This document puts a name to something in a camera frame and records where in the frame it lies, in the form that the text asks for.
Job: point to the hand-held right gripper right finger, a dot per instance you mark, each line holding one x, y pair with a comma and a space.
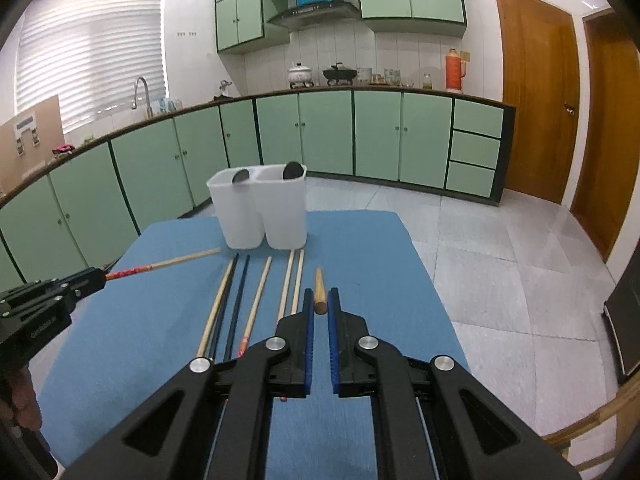
334, 345

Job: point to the black chopstick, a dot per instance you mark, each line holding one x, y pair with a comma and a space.
239, 305
218, 330

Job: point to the cardboard box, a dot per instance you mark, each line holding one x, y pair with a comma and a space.
45, 130

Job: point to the metal kitchen faucet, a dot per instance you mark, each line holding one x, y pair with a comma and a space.
148, 105

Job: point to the light wooden chopstick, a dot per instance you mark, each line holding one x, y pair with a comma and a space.
207, 332

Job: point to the brown wooden door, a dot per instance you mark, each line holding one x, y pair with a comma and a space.
610, 135
535, 100

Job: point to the black wok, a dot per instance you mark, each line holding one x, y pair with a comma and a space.
340, 74

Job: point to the blue tablecloth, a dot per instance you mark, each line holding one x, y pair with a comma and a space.
375, 270

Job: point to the green base cabinet run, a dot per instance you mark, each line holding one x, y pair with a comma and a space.
375, 130

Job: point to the white cooking pot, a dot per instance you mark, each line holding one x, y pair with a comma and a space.
300, 75

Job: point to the pink cloth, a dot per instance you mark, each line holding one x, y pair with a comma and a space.
63, 149

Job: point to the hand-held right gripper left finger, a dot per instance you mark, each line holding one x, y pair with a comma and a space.
310, 345

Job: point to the white plastic utensil holder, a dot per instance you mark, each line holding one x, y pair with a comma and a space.
235, 215
282, 215

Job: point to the white window blind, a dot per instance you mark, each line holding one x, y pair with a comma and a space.
90, 50

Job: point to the range hood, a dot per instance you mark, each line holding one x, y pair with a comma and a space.
315, 10

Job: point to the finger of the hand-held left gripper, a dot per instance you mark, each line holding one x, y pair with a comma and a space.
85, 280
50, 300

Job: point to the orange thermos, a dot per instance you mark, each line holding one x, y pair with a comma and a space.
455, 72

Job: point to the black appliance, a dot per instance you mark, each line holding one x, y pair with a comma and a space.
625, 330

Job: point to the black round disc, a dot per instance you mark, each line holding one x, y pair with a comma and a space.
292, 170
241, 176

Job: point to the brown wooden chopstick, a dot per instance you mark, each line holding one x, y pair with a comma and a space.
320, 295

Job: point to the small glass jar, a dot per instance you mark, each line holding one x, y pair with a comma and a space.
427, 81

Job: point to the wooden chair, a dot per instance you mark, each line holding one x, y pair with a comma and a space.
580, 427

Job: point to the person's left hand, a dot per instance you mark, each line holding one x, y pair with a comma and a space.
22, 395

